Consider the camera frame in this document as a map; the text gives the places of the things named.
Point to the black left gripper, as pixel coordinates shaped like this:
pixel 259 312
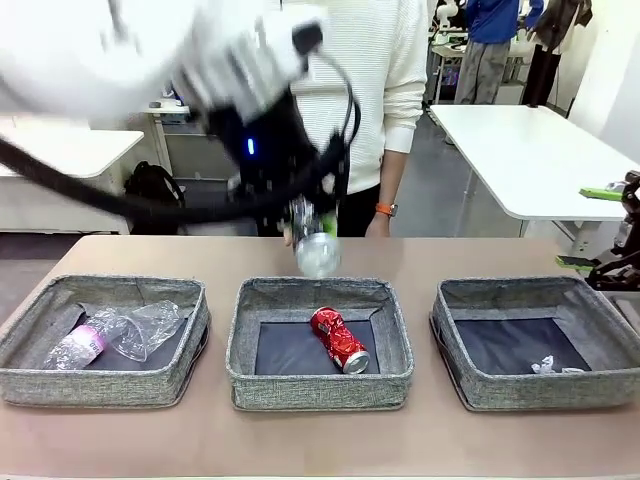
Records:
pixel 270 150

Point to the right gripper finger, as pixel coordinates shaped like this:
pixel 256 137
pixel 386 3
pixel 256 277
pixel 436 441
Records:
pixel 615 272
pixel 600 192

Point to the crushed silver can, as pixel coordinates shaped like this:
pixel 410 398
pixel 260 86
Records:
pixel 317 255

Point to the crushed red soda can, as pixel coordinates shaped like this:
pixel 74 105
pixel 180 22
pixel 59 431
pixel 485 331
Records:
pixel 340 340

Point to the clear plastic water bottle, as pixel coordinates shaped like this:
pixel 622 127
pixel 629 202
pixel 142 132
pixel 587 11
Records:
pixel 75 345

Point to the person's left forearm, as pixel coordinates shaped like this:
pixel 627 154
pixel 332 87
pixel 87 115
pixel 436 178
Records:
pixel 392 175

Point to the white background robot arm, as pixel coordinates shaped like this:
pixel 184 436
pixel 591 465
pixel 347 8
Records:
pixel 447 12

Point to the person's right hand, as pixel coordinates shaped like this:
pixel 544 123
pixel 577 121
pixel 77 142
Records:
pixel 288 237

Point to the person's left hand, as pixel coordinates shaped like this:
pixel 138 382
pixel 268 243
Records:
pixel 380 227

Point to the orange wrist watch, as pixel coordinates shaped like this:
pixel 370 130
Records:
pixel 385 209

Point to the grey fabric basket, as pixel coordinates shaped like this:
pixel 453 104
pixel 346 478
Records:
pixel 320 395
pixel 100 387
pixel 550 395

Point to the person in dark clothes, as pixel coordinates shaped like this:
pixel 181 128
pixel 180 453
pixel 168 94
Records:
pixel 542 65

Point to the black backpack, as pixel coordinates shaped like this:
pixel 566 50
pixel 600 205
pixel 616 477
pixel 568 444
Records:
pixel 150 180

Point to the person in white sweater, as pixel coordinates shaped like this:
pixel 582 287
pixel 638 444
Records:
pixel 370 75

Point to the white shelf desk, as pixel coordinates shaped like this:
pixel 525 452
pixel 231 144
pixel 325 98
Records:
pixel 175 109

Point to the person in blue jacket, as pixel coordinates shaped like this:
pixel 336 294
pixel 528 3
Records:
pixel 492 20

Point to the white background workbench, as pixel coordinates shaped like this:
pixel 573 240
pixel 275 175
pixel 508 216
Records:
pixel 445 50

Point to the low white desk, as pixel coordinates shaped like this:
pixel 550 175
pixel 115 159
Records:
pixel 100 150

